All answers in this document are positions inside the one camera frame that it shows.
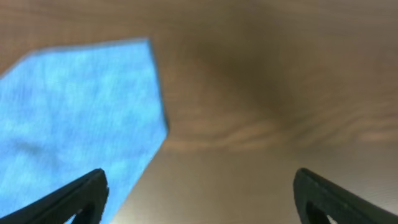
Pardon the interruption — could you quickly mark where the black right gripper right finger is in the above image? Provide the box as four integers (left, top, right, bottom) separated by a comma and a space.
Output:
293, 168, 397, 224

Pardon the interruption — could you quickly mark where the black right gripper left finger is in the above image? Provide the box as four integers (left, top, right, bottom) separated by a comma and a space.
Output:
1, 169, 109, 224

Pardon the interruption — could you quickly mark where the blue microfiber cloth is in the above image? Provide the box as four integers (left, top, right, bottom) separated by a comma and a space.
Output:
1, 39, 168, 223

